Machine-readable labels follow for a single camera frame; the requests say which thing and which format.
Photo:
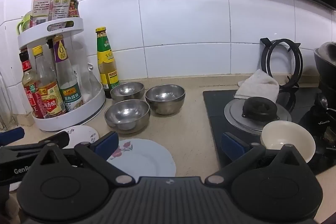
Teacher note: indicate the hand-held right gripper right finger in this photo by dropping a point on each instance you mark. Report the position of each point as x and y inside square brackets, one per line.
[233, 146]

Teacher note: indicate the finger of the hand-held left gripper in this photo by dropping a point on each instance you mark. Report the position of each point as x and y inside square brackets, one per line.
[11, 136]
[57, 138]

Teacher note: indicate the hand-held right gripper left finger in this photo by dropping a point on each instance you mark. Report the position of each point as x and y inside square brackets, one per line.
[106, 144]

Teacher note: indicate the purple leaf print plate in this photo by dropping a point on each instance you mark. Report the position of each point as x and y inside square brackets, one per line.
[78, 133]

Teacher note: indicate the steel bowl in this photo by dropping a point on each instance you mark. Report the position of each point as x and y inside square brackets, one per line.
[126, 113]
[126, 90]
[165, 98]

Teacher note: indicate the pink flower print plate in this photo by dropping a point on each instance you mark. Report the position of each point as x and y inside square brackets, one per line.
[147, 158]

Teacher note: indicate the silver burner plate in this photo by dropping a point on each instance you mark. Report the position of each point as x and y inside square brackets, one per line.
[233, 113]

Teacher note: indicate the white two-tier condiment rack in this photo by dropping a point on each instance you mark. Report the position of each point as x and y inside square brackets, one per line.
[88, 111]

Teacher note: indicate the yellow-cap vinegar bottle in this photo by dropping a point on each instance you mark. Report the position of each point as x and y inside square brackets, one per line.
[50, 100]

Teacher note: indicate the glass pot lid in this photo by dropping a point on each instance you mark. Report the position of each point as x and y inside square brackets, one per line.
[5, 98]

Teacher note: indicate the black glass cooktop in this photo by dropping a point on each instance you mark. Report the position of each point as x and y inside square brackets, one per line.
[215, 108]

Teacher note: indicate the purple-label sauce bottle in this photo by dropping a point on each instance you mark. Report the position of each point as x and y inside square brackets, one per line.
[69, 94]

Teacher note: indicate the black burner cap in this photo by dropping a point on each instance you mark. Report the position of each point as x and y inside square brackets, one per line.
[258, 108]

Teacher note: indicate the cream ceramic bowl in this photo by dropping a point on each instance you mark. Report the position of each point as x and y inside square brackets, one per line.
[283, 134]

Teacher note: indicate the white cloth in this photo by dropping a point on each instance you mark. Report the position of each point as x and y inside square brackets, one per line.
[258, 86]

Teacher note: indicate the clear plastic packet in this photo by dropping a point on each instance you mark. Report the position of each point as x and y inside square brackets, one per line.
[78, 71]

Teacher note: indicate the red-cap sauce bottle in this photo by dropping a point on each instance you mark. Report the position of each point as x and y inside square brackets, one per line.
[27, 66]

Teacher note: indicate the yellow-cap green-label bottle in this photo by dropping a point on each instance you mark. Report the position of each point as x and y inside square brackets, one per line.
[105, 56]

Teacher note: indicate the black pot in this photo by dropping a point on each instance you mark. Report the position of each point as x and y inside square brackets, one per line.
[324, 66]

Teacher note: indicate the dark jar with red label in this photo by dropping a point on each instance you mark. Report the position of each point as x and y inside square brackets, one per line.
[74, 8]

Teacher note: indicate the red and white seasoning packet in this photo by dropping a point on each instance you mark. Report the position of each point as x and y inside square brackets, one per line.
[40, 6]

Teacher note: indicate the white and yellow seasoning packet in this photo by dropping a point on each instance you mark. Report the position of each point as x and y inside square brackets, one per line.
[61, 1]

